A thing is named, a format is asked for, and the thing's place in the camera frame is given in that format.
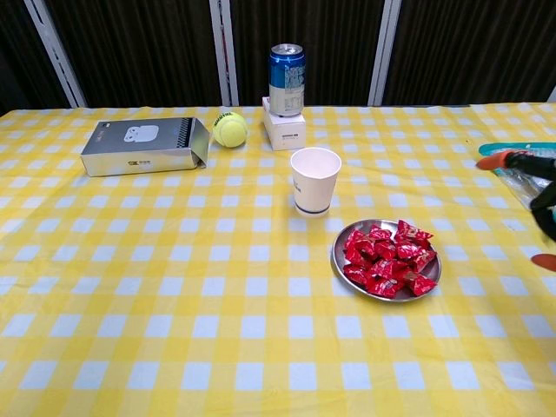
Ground teal clear snack bag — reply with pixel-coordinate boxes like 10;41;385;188
477;141;556;210

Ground white paper cup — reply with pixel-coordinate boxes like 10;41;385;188
289;147;343;217

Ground black pleated curtain panel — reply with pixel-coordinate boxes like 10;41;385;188
384;0;556;107
43;0;227;109
0;0;73;116
229;0;387;107

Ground silver earbuds box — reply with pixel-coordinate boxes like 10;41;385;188
79;116;211;178

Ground blue silver drink can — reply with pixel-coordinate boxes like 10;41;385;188
268;42;307;117

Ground yellow white checked tablecloth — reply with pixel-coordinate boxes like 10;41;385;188
0;102;556;417

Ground silver metal plate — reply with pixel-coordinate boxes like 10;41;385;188
332;219;443;303

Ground yellow tennis ball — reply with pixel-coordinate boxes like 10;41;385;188
211;110;249;148

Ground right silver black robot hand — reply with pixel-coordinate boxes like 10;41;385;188
475;149;556;273

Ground small white cardboard box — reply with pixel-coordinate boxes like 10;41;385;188
261;96;307;152

